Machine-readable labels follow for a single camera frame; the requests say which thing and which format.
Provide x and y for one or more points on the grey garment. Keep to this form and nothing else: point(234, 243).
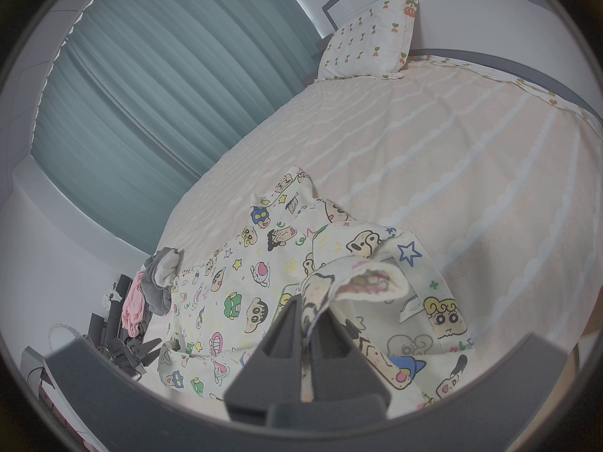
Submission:
point(160, 280)

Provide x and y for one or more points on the blue-green curtain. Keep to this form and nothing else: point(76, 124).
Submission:
point(165, 87)

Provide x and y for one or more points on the pink garment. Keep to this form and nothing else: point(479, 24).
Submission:
point(132, 306)

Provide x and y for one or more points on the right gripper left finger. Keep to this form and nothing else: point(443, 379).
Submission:
point(273, 370)

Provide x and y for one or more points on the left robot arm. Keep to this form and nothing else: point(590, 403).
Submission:
point(33, 365)

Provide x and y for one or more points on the white printed pillow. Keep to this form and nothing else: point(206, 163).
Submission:
point(372, 40)

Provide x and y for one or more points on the white printed pyjama top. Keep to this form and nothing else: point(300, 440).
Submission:
point(264, 262)

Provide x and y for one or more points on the dark grey chest of drawers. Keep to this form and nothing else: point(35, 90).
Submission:
point(113, 320)

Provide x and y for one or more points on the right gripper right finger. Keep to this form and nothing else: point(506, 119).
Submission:
point(344, 370)

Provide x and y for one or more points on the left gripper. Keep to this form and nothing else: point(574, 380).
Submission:
point(125, 356)

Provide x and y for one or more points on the bed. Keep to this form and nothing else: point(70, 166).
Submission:
point(424, 158)

